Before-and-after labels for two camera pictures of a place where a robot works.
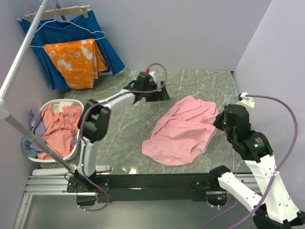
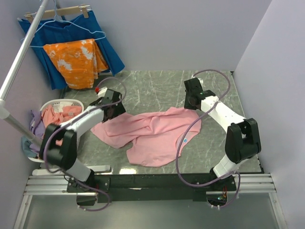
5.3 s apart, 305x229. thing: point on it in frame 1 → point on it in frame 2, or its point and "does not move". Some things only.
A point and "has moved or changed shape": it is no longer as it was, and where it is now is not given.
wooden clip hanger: (83, 7) does not move
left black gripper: (159, 96) → (119, 110)
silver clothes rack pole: (5, 111) does not move
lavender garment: (36, 127) does not move
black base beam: (127, 188) does not move
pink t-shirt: (183, 132) has moved or changed shape
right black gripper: (217, 120) → (187, 105)
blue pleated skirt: (83, 26) does not move
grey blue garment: (26, 143) does not move
